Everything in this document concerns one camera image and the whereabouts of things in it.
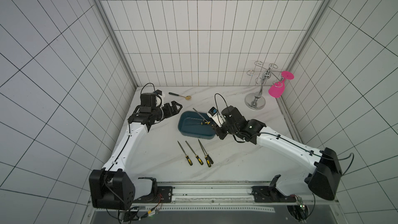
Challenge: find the crossing yellow file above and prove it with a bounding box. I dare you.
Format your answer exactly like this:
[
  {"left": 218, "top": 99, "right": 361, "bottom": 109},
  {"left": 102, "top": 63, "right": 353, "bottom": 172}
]
[{"left": 193, "top": 108, "right": 211, "bottom": 125}]

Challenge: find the yellow black file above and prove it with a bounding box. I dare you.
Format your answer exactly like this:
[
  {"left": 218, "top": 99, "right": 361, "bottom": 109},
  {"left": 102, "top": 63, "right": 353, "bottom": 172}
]
[
  {"left": 185, "top": 141, "right": 204, "bottom": 165},
  {"left": 198, "top": 140, "right": 212, "bottom": 168},
  {"left": 177, "top": 141, "right": 193, "bottom": 166},
  {"left": 198, "top": 140, "right": 214, "bottom": 167}
]

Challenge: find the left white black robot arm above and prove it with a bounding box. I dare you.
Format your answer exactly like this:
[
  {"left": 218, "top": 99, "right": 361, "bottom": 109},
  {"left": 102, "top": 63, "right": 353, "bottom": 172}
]
[{"left": 89, "top": 90, "right": 182, "bottom": 211}]

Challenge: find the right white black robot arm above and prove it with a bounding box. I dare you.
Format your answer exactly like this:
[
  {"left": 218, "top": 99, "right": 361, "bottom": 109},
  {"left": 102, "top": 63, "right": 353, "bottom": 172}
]
[{"left": 207, "top": 106, "right": 343, "bottom": 201}]

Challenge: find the teal plastic storage box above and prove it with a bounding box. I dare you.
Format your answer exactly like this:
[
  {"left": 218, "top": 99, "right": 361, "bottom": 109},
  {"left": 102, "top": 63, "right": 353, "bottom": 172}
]
[{"left": 178, "top": 111, "right": 216, "bottom": 140}]

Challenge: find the chrome glass holder stand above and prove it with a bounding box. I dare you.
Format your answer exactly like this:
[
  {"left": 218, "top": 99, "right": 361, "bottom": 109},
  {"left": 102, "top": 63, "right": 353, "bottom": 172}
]
[{"left": 245, "top": 61, "right": 278, "bottom": 111}]

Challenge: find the pink plastic wine glass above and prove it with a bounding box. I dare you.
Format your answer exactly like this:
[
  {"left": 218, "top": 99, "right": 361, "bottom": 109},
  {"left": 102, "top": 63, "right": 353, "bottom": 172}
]
[{"left": 268, "top": 71, "right": 294, "bottom": 99}]

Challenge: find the left base wiring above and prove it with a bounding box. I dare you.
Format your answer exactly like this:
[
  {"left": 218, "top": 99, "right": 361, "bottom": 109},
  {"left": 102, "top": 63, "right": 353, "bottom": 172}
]
[{"left": 105, "top": 192, "right": 164, "bottom": 223}]

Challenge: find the gold spoon dark handle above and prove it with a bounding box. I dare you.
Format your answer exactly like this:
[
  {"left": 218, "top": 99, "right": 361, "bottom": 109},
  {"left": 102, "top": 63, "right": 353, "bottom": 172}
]
[{"left": 169, "top": 92, "right": 192, "bottom": 101}]

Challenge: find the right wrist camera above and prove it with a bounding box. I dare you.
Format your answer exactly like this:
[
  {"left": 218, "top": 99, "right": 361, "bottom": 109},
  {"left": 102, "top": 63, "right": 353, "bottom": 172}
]
[{"left": 207, "top": 107, "right": 224, "bottom": 127}]

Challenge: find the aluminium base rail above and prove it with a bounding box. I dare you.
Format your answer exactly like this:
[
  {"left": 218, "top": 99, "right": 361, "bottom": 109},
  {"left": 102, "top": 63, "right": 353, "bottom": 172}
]
[{"left": 86, "top": 181, "right": 340, "bottom": 207}]

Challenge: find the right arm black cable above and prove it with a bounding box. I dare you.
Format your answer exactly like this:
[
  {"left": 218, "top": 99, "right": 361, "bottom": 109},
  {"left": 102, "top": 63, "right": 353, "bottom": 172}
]
[{"left": 337, "top": 152, "right": 355, "bottom": 176}]

